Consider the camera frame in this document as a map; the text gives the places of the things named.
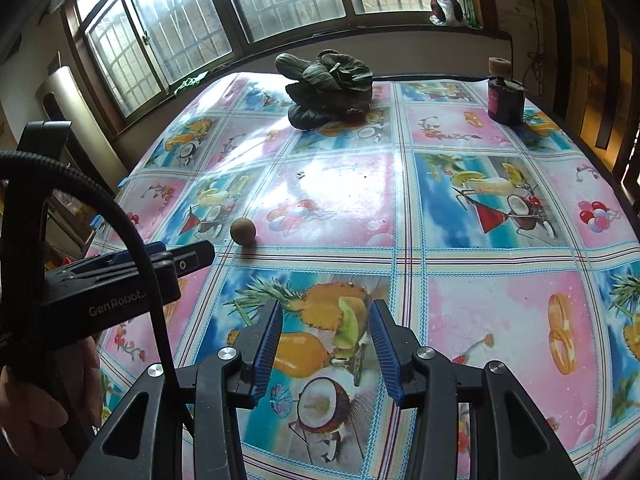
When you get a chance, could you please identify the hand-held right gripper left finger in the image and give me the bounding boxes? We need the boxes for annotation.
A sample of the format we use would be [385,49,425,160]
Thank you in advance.
[72,299,285,480]

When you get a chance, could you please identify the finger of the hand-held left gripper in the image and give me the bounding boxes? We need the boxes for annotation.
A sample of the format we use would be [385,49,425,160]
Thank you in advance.
[92,241,168,263]
[45,239,217,286]

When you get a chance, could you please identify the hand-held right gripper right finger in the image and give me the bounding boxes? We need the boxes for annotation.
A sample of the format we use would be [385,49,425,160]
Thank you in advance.
[369,299,581,480]

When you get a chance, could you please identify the brown longan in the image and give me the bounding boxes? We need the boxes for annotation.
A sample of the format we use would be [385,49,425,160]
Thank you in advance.
[230,217,258,247]

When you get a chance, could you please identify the person's left hand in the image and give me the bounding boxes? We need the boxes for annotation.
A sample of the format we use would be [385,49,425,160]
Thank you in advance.
[0,337,104,479]

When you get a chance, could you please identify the printed plastic tablecloth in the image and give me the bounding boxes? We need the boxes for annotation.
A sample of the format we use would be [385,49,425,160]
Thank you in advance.
[85,71,640,480]

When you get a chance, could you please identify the white rounded appliance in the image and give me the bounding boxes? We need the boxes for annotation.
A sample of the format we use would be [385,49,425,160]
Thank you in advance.
[36,66,126,181]

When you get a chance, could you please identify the green cloth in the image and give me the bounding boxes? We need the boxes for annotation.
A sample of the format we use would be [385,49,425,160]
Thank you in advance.
[172,71,207,97]

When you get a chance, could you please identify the dark green leafy vegetable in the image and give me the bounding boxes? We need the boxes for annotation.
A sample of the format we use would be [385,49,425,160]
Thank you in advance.
[276,49,374,132]

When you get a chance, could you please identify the barred window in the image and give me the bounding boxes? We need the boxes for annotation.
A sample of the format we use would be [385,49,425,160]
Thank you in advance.
[62,0,476,133]

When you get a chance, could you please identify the dark jar with red label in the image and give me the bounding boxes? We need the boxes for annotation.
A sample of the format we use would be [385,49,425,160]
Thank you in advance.
[487,77,526,127]

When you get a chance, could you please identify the red and white bag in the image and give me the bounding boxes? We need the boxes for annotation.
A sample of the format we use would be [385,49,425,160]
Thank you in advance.
[429,0,469,27]

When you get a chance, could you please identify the dark wooden panels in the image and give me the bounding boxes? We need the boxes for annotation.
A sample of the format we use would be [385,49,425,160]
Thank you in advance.
[542,0,640,191]

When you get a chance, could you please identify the black corrugated cable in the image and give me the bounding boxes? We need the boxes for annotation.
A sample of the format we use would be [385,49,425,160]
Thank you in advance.
[0,152,196,436]

